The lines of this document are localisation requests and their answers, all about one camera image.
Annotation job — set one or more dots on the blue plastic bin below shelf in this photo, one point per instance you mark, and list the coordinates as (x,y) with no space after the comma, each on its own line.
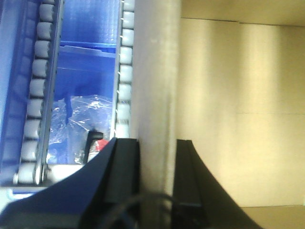
(85,66)

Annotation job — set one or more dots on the right grey roller track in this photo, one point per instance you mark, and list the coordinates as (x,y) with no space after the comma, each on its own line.
(123,72)

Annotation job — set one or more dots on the brown cardboard box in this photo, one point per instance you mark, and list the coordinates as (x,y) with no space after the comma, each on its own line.
(229,75)

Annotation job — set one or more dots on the clear plastic bag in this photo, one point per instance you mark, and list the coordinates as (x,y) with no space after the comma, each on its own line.
(72,120)

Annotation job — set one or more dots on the grey roller track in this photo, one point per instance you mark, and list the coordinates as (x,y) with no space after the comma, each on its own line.
(34,147)
(123,72)

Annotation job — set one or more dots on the red and black item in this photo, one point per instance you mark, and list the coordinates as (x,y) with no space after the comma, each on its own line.
(94,144)

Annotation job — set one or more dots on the left grey roller track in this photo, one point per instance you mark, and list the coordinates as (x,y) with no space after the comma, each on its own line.
(34,147)

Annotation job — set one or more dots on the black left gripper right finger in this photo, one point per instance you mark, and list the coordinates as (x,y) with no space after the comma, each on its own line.
(200,201)

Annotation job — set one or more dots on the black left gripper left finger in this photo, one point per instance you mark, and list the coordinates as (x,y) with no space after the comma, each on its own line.
(82,199)

